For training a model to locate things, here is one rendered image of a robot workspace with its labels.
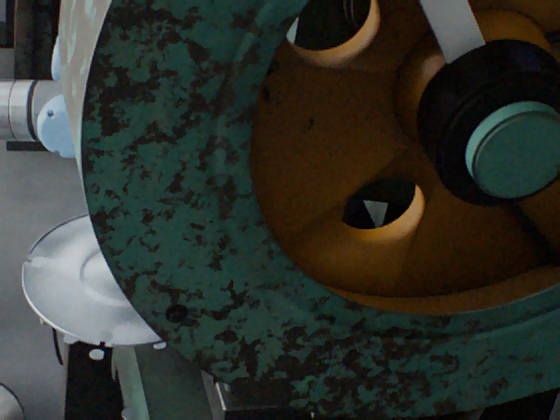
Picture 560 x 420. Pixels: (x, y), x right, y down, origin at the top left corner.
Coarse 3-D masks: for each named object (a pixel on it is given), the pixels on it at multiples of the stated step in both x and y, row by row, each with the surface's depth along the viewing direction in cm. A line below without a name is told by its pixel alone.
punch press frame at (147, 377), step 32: (320, 0) 148; (352, 0) 147; (288, 32) 152; (320, 32) 150; (352, 32) 151; (384, 192) 167; (384, 224) 210; (128, 352) 203; (160, 352) 197; (128, 384) 203; (160, 384) 192; (192, 384) 193; (160, 416) 187; (192, 416) 188; (448, 416) 201
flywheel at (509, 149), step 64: (384, 0) 126; (448, 0) 122; (512, 0) 129; (320, 64) 129; (384, 64) 131; (448, 64) 126; (512, 64) 123; (256, 128) 132; (320, 128) 134; (384, 128) 136; (448, 128) 124; (512, 128) 122; (256, 192) 137; (320, 192) 139; (448, 192) 143; (512, 192) 127; (320, 256) 144; (384, 256) 147; (448, 256) 149; (512, 256) 151
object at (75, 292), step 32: (64, 224) 196; (32, 256) 190; (64, 256) 191; (96, 256) 190; (32, 288) 185; (64, 288) 186; (96, 288) 185; (64, 320) 181; (96, 320) 181; (128, 320) 182
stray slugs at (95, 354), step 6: (66, 336) 197; (66, 342) 196; (72, 342) 196; (156, 348) 198; (162, 348) 198; (90, 354) 194; (96, 354) 195; (102, 354) 195; (126, 408) 187; (132, 408) 187; (126, 414) 186; (132, 414) 186
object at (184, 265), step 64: (64, 0) 128; (128, 0) 111; (192, 0) 113; (256, 0) 114; (64, 64) 128; (128, 64) 115; (192, 64) 117; (256, 64) 118; (128, 128) 119; (192, 128) 121; (128, 192) 124; (192, 192) 126; (128, 256) 129; (192, 256) 131; (256, 256) 133; (192, 320) 136; (256, 320) 138; (320, 320) 140; (384, 320) 143; (448, 320) 145; (512, 320) 147; (256, 384) 144; (320, 384) 147; (384, 384) 149; (448, 384) 152; (512, 384) 154
